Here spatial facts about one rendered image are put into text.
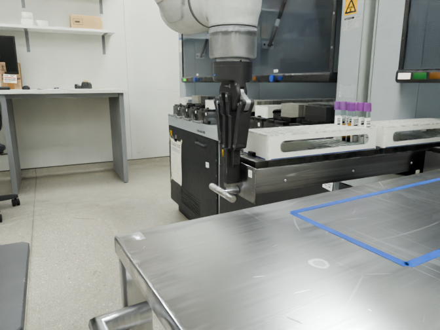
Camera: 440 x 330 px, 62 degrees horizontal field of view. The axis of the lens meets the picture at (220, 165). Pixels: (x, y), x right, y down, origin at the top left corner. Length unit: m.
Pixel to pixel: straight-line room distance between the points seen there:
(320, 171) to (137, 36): 3.66
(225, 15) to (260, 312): 0.53
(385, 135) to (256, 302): 0.71
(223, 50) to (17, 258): 0.48
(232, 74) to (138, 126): 3.62
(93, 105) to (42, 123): 0.54
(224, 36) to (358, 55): 0.64
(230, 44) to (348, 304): 0.50
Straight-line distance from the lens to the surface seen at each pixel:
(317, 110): 1.35
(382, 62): 1.18
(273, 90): 1.89
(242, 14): 0.68
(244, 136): 0.69
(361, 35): 1.24
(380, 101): 1.17
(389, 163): 0.92
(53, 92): 3.43
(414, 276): 0.32
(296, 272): 0.30
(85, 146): 4.20
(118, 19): 4.25
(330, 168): 0.79
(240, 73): 0.68
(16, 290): 0.57
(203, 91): 2.64
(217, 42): 0.68
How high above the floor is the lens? 0.96
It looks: 13 degrees down
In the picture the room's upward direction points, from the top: straight up
